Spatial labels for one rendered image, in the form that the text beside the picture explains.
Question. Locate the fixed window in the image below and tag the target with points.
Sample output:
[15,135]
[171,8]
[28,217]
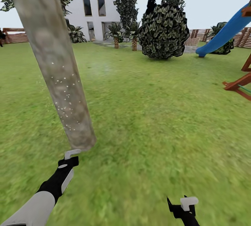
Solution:
[91,31]

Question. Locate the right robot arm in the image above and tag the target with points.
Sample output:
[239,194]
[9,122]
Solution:
[186,211]

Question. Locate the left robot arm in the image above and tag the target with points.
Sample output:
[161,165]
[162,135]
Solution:
[37,210]

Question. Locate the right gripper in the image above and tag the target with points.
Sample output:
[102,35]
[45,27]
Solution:
[180,213]

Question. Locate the garden chair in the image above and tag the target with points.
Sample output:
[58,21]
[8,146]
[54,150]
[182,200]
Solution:
[192,42]

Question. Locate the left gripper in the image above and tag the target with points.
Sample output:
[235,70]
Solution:
[73,160]

